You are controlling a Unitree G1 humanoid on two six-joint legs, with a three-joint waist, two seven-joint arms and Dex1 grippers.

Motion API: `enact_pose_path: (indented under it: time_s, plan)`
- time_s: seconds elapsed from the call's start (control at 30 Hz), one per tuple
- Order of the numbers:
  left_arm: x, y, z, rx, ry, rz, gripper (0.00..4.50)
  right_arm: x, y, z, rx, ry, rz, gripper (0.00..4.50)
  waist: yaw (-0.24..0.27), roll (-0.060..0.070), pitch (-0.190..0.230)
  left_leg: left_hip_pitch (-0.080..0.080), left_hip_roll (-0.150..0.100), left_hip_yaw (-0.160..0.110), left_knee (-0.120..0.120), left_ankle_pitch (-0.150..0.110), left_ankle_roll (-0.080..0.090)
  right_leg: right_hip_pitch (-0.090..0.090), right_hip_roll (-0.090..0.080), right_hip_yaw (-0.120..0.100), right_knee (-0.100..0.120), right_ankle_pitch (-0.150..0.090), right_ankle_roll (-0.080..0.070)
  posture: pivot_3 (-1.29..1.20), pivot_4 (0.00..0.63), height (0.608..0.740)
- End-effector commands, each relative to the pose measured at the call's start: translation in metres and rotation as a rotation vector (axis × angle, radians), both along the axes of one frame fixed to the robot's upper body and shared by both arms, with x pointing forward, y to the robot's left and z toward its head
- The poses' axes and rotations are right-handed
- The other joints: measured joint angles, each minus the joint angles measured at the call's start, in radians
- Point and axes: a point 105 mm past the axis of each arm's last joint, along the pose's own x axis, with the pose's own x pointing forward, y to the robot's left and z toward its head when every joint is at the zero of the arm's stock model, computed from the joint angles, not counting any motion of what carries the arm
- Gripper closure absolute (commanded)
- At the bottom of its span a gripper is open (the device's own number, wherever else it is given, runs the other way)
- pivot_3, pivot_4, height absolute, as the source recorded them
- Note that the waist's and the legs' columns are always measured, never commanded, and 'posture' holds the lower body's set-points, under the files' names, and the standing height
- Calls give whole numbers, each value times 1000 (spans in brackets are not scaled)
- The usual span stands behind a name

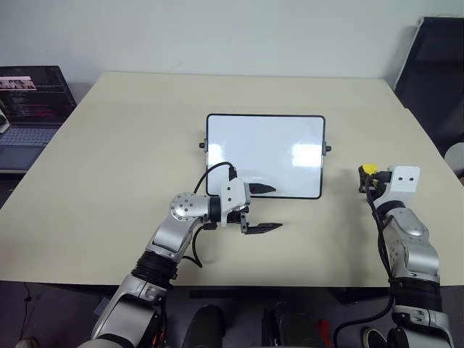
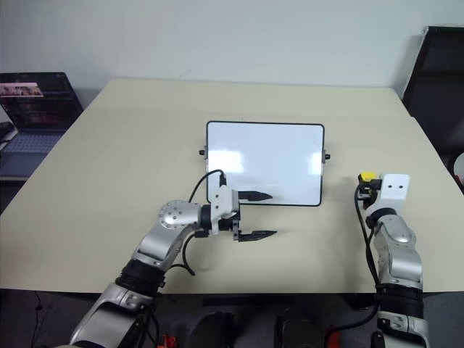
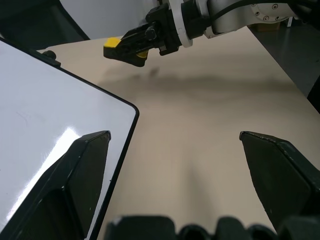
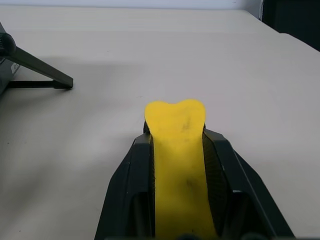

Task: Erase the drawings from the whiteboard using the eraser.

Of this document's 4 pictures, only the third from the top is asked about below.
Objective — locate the whiteboard with black frame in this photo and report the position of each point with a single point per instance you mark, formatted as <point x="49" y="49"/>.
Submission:
<point x="50" y="100"/>

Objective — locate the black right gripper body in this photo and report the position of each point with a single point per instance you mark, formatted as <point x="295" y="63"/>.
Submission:
<point x="165" y="27"/>

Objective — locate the dark rounded background object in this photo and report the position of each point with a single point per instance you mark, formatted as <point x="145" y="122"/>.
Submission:
<point x="37" y="22"/>

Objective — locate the black whiteboard stand knob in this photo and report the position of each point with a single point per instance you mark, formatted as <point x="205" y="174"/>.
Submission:
<point x="51" y="55"/>

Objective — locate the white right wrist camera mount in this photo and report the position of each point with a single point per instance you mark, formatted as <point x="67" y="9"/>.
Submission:
<point x="181" y="27"/>

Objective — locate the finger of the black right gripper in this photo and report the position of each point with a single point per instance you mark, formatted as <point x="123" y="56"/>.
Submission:
<point x="137" y="37"/>

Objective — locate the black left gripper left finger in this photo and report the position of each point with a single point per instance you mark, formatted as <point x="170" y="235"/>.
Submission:
<point x="62" y="190"/>

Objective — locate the yellow and black eraser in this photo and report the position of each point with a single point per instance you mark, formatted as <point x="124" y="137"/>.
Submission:
<point x="111" y="42"/>

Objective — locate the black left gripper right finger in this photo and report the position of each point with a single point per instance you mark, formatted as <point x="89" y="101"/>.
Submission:
<point x="280" y="180"/>

